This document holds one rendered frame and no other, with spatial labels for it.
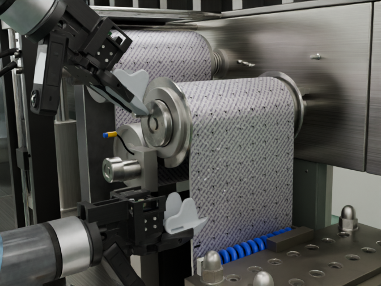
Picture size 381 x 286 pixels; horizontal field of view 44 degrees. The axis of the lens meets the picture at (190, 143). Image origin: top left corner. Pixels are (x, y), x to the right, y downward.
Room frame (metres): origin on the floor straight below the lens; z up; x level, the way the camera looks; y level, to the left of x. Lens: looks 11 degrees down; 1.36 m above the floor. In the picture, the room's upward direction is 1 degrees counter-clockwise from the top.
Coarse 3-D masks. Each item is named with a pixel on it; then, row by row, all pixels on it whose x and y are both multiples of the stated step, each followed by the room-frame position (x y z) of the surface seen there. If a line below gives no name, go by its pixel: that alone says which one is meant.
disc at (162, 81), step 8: (160, 80) 0.76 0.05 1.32; (168, 80) 0.74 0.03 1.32; (152, 88) 0.78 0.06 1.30; (168, 88) 0.74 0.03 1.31; (176, 88) 0.72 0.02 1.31; (144, 96) 0.80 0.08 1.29; (176, 96) 0.72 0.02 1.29; (184, 96) 0.71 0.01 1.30; (184, 104) 0.71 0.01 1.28; (184, 112) 0.71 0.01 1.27; (184, 120) 0.71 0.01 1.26; (184, 128) 0.71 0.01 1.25; (192, 128) 0.70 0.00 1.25; (144, 136) 0.81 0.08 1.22; (184, 136) 0.71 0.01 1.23; (184, 144) 0.71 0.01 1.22; (184, 152) 0.71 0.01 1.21; (160, 160) 0.77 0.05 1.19; (168, 160) 0.75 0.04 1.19; (176, 160) 0.73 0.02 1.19
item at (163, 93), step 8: (160, 88) 0.75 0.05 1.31; (152, 96) 0.77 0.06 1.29; (160, 96) 0.75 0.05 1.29; (168, 96) 0.73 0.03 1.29; (144, 104) 0.79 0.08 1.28; (168, 104) 0.73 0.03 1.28; (176, 104) 0.72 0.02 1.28; (176, 112) 0.71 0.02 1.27; (176, 120) 0.71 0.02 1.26; (176, 128) 0.71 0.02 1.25; (176, 136) 0.71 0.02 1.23; (168, 144) 0.73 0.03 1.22; (176, 144) 0.71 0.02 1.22; (160, 152) 0.75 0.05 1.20; (168, 152) 0.73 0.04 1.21; (176, 152) 0.72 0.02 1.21
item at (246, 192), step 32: (192, 160) 0.71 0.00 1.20; (224, 160) 0.75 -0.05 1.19; (256, 160) 0.79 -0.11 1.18; (288, 160) 0.84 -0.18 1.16; (192, 192) 0.71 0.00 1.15; (224, 192) 0.75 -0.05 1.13; (256, 192) 0.79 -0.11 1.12; (288, 192) 0.84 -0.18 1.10; (224, 224) 0.75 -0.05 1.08; (256, 224) 0.79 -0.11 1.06; (288, 224) 0.84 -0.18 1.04; (192, 256) 0.71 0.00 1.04
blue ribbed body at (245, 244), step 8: (280, 232) 0.81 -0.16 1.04; (248, 240) 0.77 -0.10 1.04; (256, 240) 0.77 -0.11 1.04; (264, 240) 0.77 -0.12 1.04; (232, 248) 0.73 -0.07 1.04; (240, 248) 0.73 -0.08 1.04; (248, 248) 0.74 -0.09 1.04; (256, 248) 0.75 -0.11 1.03; (264, 248) 0.76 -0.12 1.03; (224, 256) 0.71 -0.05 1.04; (232, 256) 0.72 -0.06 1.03; (240, 256) 0.73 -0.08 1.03
